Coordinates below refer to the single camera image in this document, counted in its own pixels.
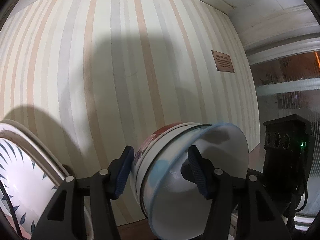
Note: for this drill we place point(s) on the white plate pink flowers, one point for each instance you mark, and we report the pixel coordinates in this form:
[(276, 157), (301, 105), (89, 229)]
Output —
[(35, 148)]

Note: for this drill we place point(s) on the white plate blue leaf pattern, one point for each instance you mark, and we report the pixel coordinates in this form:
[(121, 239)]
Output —
[(27, 186)]

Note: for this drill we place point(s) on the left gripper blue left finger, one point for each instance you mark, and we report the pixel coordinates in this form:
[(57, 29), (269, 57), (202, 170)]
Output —
[(124, 164)]

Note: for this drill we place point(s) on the plain white bowl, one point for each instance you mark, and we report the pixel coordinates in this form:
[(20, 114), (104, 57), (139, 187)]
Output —
[(149, 149)]

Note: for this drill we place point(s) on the striped table cloth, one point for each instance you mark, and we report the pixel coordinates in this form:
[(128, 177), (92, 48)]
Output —
[(89, 77)]

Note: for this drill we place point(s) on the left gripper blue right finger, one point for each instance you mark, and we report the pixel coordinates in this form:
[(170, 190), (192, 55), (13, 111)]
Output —
[(200, 168)]

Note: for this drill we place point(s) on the white bowl coloured hearts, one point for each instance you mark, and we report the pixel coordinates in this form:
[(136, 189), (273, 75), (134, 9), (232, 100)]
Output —
[(183, 170)]

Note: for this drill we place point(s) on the white bowl dark rim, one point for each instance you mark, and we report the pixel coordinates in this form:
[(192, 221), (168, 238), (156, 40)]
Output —
[(158, 167)]

